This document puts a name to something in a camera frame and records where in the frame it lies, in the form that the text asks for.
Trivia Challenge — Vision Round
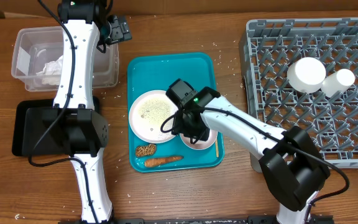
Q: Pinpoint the white dirty plate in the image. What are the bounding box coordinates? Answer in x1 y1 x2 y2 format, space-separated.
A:
129 90 178 144

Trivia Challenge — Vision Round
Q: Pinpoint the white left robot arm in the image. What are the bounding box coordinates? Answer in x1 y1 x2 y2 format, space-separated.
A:
27 0 132 223

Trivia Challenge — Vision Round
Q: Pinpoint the teal plastic tray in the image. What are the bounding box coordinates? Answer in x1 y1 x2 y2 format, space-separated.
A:
127 53 224 173

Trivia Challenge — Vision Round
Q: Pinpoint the clear plastic bin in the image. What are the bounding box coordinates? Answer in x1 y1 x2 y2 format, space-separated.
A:
11 26 119 92

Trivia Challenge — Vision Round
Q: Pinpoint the wooden chopstick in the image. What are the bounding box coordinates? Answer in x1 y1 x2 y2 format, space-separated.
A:
215 140 219 158

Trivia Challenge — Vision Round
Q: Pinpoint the white napkin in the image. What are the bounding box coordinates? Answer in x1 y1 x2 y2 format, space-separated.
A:
36 56 63 85

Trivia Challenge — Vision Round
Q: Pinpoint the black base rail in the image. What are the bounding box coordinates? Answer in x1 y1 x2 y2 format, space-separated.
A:
116 215 335 224

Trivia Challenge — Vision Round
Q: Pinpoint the orange carrot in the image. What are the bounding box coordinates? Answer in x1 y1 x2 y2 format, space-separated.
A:
144 156 183 168

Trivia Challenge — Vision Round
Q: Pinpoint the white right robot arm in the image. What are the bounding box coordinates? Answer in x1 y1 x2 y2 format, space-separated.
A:
166 79 350 223

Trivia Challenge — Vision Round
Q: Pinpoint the pink white bowl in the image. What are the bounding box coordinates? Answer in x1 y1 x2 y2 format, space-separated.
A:
180 130 218 150

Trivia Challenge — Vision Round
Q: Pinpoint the grey dishwasher rack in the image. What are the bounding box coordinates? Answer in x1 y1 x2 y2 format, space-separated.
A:
239 18 358 169

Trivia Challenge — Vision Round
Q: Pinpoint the white cup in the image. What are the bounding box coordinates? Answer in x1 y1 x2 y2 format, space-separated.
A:
321 68 356 97

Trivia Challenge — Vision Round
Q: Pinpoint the black bin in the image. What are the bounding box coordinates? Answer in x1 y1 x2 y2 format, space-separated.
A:
12 99 109 157

